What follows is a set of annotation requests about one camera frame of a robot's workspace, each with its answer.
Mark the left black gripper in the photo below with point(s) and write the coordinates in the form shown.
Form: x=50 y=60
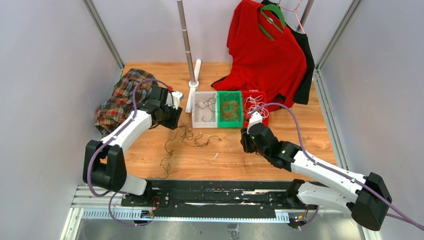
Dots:
x=173 y=123

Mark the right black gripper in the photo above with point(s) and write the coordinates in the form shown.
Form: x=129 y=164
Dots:
x=245 y=141

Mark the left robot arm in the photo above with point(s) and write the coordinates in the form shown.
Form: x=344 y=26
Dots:
x=104 y=163

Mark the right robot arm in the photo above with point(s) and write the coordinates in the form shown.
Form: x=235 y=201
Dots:
x=364 y=197

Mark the white plastic bin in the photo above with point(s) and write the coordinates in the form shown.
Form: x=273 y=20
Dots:
x=205 y=109

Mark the white rack base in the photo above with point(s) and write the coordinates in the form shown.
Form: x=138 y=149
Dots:
x=193 y=86

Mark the red plastic bin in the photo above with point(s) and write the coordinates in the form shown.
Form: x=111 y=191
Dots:
x=253 y=99

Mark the green plastic bin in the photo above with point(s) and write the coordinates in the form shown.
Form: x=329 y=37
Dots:
x=230 y=110

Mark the plaid flannel shirt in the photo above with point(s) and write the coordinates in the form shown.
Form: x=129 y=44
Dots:
x=113 y=112

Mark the black t-shirt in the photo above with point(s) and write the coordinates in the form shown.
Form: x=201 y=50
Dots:
x=286 y=64

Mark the red t-shirt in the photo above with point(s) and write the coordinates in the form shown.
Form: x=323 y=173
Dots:
x=244 y=45

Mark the silver rack pole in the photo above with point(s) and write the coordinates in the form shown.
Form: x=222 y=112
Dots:
x=304 y=16
x=186 y=41

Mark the green clothes hanger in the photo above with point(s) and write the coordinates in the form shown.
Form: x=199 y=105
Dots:
x=274 y=9

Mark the right silver rack pole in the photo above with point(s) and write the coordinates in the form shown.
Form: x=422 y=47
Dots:
x=304 y=16

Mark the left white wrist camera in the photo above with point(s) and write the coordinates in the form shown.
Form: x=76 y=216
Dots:
x=175 y=98

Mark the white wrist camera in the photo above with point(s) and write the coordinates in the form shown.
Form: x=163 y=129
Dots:
x=175 y=98
x=255 y=118

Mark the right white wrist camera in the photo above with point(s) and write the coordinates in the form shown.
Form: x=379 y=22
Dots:
x=255 y=118

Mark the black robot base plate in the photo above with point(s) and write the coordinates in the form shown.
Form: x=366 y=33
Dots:
x=218 y=199

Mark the aluminium frame rail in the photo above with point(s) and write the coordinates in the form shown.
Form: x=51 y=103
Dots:
x=101 y=218

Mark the pink wire hanger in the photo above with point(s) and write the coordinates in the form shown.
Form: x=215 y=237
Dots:
x=293 y=6

